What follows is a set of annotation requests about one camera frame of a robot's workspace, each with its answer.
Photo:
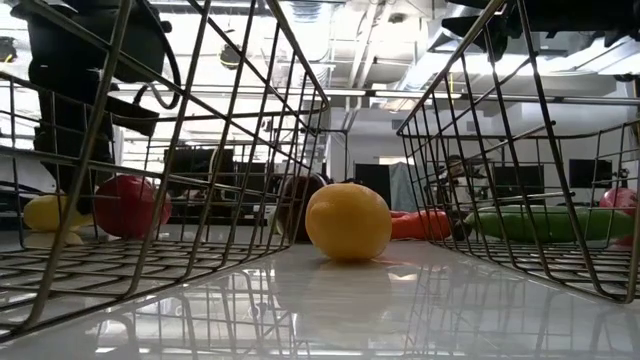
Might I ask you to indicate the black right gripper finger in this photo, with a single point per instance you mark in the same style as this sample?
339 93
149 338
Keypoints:
487 30

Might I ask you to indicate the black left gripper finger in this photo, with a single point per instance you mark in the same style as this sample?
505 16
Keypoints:
70 130
132 117

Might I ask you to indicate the yellow lemon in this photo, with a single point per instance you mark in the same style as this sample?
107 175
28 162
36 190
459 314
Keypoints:
47 212

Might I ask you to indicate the bright red apple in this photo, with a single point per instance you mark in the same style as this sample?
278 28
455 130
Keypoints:
131 206

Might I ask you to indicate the dark red apple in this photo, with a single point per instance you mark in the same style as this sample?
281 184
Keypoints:
300 205

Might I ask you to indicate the red bell pepper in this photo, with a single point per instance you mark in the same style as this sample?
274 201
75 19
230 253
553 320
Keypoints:
620 199

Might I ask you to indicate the green cucumber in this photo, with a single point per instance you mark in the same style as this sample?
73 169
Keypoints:
540 225

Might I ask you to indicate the orange carrot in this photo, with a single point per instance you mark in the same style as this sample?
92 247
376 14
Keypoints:
420 226

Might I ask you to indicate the orange fruit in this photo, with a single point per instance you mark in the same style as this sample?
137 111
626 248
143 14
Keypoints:
348 221

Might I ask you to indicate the black computer monitor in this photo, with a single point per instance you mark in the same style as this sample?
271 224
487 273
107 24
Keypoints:
251 180
590 173
517 180
200 172

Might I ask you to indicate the black ceiling fixture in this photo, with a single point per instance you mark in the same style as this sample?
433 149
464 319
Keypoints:
230 56

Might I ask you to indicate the person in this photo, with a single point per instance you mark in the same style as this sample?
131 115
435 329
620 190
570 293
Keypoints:
455 167

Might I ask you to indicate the dark room panel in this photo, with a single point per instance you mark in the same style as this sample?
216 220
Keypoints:
372 184

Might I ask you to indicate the grey horizontal rail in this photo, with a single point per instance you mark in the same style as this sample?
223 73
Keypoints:
350 93

